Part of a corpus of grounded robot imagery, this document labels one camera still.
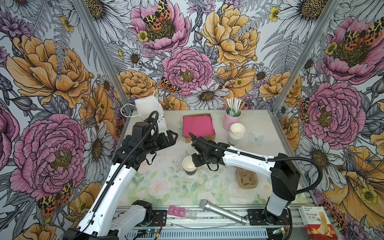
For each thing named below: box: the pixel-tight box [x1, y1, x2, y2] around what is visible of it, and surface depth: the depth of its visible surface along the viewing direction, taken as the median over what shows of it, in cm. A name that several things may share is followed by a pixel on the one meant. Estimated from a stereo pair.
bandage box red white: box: [298, 206, 338, 240], surface depth 71 cm
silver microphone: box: [199, 199, 247, 226], surface depth 76 cm
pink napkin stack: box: [182, 115, 216, 138], surface depth 111 cm
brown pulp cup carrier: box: [235, 166, 259, 189], surface depth 85 cm
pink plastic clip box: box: [167, 205, 197, 221], surface depth 76 cm
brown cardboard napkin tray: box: [182, 113, 216, 143], surface depth 111 cm
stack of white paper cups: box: [229, 122, 246, 146], surface depth 95 cm
